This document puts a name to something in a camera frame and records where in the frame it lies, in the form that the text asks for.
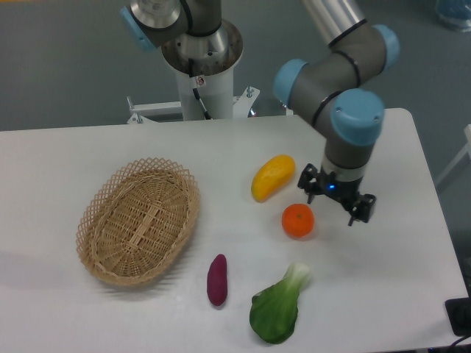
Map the orange fruit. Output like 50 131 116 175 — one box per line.
281 204 315 238

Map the black cable on pedestal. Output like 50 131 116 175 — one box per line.
188 57 213 121

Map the woven wicker basket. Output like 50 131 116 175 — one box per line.
76 158 200 287

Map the yellow mango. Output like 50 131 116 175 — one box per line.
251 154 296 202

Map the white frame at right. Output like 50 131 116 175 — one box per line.
435 124 470 192

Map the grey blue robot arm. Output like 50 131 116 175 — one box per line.
120 1 400 223

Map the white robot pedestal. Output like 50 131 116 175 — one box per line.
127 19 261 124

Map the blue bag in corner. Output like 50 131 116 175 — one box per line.
435 0 470 32

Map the purple sweet potato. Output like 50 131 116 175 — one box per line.
207 254 228 307

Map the green bok choy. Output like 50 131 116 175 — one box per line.
249 262 311 344

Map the black device at table edge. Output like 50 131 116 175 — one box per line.
445 298 470 336

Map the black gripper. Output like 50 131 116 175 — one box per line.
297 163 377 227

